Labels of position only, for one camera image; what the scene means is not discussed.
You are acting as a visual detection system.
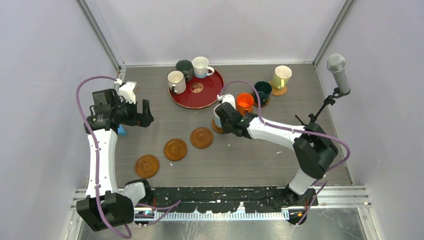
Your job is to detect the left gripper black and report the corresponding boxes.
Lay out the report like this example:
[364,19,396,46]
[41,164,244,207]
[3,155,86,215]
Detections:
[112,95,153,128]

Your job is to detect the light blue mug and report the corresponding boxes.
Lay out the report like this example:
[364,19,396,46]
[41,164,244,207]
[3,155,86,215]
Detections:
[213,104,222,129]

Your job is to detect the wooden coaster two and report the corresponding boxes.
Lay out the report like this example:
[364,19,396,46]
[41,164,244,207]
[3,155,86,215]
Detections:
[211,118,225,134]

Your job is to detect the orange black mug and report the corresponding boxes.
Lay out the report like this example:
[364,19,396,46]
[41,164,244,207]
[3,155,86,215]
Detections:
[235,92,255,116]

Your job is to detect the wooden coaster six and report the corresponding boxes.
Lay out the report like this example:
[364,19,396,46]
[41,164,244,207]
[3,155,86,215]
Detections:
[253,98,271,108]

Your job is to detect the wooden coaster three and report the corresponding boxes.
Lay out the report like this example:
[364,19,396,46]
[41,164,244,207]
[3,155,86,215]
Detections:
[190,127,214,149]

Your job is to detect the wooden coaster four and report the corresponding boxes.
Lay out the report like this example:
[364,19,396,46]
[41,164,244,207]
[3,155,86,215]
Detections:
[163,138,188,162]

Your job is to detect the red round tray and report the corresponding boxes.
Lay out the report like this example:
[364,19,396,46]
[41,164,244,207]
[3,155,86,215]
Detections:
[168,70,225,109]

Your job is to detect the dark green mug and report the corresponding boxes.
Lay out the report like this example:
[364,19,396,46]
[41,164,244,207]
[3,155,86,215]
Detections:
[253,81,272,104]

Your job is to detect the wooden coaster five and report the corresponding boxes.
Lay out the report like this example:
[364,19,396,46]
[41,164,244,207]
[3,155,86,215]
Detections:
[134,154,160,179]

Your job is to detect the silver white mug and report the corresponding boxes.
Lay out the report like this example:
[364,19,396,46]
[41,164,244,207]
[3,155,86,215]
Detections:
[167,70,186,95]

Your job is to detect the yellow cream mug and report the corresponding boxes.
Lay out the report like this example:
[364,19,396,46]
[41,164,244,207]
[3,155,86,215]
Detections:
[271,65,293,90]

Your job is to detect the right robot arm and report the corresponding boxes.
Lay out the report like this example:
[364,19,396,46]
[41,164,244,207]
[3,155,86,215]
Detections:
[214,102,339,205]

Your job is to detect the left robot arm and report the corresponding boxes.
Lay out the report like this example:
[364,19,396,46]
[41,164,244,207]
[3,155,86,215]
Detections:
[76,87,154,232]

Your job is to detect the woven rattan coaster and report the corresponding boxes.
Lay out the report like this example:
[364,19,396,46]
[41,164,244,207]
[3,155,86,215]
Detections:
[269,81,288,96]

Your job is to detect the colourful toy blocks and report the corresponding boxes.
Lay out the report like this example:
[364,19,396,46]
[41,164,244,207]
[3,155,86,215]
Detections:
[117,124,127,136]

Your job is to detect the white mug rear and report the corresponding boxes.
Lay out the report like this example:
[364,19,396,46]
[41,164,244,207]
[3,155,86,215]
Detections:
[191,56,215,79]

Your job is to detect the black mug rear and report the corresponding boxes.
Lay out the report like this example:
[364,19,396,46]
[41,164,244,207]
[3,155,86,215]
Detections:
[175,59,194,82]

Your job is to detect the silver microphone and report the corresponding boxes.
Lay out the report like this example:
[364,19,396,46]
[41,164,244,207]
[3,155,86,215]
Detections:
[327,53,351,95]

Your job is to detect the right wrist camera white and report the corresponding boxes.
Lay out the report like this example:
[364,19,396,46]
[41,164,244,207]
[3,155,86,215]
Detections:
[217,94,236,109]

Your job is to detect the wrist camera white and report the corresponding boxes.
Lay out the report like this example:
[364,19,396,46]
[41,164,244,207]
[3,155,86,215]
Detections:
[217,94,236,109]
[117,81,137,104]

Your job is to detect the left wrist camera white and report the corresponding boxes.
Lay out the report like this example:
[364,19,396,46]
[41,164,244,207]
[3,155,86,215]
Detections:
[117,81,137,104]

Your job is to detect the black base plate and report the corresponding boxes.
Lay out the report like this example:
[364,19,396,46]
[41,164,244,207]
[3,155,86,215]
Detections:
[138,186,316,214]

